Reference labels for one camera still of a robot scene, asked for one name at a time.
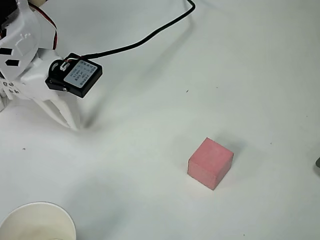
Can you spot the grey object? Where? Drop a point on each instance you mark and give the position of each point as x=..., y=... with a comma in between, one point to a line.
x=318, y=162

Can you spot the white paper cup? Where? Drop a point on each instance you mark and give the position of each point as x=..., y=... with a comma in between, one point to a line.
x=37, y=220

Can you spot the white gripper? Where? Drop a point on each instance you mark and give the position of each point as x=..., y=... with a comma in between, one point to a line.
x=33, y=79

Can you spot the pink foam cube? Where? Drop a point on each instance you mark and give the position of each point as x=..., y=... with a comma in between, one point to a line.
x=210, y=162

